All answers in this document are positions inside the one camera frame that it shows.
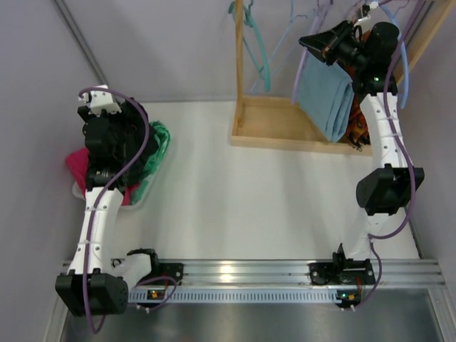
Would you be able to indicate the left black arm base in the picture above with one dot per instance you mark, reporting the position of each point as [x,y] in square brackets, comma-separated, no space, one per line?
[170,269]

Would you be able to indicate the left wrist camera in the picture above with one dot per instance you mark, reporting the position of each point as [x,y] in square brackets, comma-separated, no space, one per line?
[99,100]

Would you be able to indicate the light blue hanger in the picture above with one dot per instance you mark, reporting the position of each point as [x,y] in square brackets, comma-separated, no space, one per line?
[266,72]

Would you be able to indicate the black trousers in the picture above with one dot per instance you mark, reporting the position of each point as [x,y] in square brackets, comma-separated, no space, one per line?
[135,127]

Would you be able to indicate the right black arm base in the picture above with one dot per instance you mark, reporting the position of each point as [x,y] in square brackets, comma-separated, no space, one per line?
[353,273]

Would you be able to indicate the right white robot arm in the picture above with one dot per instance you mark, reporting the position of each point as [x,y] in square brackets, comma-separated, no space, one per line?
[394,180]

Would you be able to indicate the light blue trousers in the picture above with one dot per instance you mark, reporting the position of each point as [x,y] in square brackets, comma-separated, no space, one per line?
[325,93]

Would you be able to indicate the pink garment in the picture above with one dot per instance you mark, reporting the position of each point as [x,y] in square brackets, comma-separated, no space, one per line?
[77,163]

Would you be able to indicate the orange patterned trousers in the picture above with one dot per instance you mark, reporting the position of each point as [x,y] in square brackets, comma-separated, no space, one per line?
[357,130]

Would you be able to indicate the wooden clothes rack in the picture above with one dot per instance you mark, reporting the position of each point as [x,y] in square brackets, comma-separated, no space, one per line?
[277,123]

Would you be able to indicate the slotted cable duct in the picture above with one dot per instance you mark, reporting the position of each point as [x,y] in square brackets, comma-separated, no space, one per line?
[184,295]

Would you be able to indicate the lilac hanger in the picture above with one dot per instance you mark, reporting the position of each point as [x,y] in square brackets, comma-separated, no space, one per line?
[316,25]

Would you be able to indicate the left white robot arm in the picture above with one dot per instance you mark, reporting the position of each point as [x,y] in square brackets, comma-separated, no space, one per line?
[92,284]

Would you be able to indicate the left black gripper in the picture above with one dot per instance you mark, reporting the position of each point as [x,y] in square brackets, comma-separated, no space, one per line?
[94,116]

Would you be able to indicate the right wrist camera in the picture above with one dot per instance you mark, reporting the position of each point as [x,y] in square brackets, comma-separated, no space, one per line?
[363,12]

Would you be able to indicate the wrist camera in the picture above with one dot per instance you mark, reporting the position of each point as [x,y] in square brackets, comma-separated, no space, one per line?
[99,100]
[363,12]

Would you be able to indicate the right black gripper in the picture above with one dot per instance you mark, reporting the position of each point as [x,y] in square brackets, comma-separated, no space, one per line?
[333,47]

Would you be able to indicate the white plastic basket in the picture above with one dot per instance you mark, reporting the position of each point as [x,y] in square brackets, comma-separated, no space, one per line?
[140,193]

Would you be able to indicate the aluminium mounting rail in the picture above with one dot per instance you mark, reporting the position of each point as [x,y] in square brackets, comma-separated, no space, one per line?
[392,273]

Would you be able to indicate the green garment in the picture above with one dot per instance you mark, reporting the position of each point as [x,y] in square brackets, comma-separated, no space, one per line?
[162,137]

